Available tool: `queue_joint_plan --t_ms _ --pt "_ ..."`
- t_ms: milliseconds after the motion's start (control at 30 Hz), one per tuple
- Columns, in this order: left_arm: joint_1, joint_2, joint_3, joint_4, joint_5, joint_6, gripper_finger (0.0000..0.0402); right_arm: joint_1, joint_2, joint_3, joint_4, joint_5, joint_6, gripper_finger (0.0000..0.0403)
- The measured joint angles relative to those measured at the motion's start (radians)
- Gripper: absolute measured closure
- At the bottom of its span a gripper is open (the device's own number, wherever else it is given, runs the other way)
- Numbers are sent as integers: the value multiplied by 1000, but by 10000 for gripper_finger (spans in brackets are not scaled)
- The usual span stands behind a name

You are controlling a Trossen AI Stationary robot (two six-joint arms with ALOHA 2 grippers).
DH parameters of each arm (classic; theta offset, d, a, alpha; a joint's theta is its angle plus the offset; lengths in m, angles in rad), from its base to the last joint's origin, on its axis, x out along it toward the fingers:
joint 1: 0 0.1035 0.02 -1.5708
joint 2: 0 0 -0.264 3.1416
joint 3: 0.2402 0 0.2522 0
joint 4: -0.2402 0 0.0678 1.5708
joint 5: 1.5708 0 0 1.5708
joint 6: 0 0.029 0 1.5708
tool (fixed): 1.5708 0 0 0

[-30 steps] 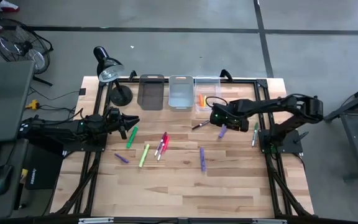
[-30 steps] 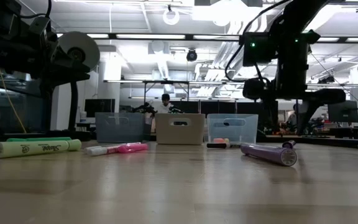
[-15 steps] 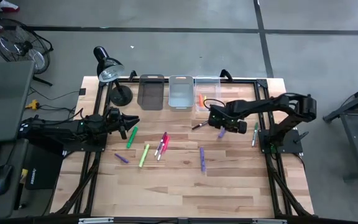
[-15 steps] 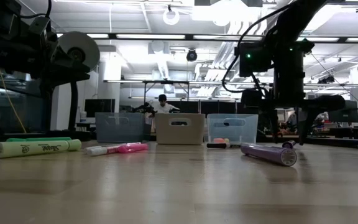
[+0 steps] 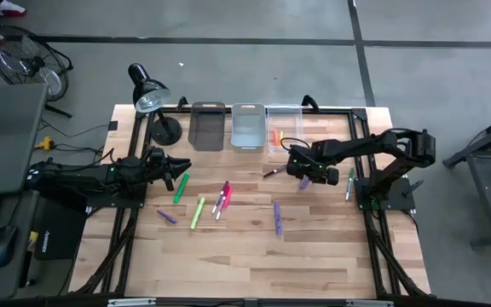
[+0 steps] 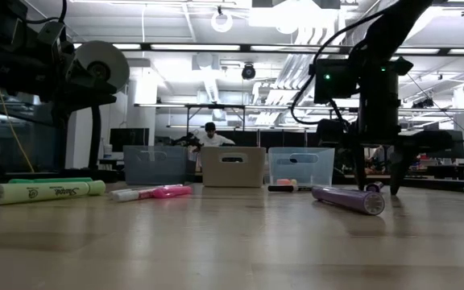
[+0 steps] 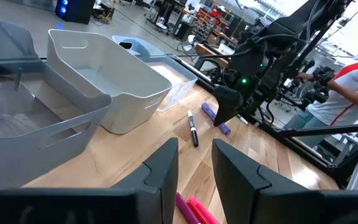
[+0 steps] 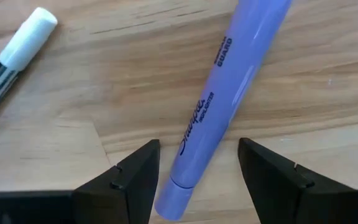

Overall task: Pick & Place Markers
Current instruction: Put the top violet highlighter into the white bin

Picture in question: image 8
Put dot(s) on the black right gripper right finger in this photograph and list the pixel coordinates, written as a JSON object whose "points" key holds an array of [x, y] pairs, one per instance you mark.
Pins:
{"points": [[275, 193]]}

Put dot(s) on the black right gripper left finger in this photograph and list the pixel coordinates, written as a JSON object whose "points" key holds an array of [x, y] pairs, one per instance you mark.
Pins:
{"points": [[129, 193]]}

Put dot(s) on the purple Sharpie highlighter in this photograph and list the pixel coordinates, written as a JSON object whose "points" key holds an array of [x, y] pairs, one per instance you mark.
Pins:
{"points": [[225, 93]]}

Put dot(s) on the black Expo marker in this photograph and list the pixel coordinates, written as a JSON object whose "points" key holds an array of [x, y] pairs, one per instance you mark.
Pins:
{"points": [[20, 46]]}

